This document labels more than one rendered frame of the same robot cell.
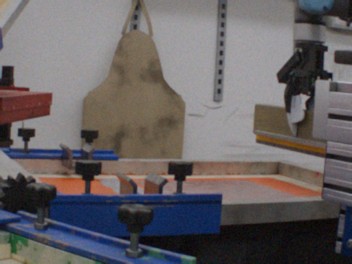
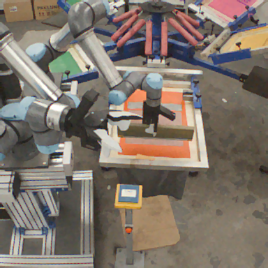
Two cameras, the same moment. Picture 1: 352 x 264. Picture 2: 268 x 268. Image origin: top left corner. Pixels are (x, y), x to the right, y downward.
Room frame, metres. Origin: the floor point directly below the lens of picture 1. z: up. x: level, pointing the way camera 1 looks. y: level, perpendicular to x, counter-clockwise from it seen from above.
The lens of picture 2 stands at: (2.01, -1.34, 2.20)
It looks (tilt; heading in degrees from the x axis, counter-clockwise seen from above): 45 degrees down; 117
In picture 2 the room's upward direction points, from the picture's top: straight up
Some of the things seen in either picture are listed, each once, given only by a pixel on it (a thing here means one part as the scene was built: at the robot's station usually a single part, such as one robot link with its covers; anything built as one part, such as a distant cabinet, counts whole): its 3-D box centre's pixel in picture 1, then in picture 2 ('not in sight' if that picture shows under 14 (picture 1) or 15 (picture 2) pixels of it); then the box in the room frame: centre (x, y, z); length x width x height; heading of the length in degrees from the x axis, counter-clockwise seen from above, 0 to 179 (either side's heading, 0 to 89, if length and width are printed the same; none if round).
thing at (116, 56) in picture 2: not in sight; (91, 63); (0.73, 0.43, 0.90); 1.24 x 0.06 x 0.06; 53
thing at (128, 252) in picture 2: not in sight; (129, 235); (1.62, -0.62, 0.48); 0.22 x 0.22 x 0.96; 23
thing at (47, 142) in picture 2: not in sight; (48, 132); (1.47, -0.88, 1.56); 0.11 x 0.08 x 0.11; 96
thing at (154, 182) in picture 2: not in sight; (151, 178); (1.63, -0.32, 0.74); 0.45 x 0.03 x 0.43; 23
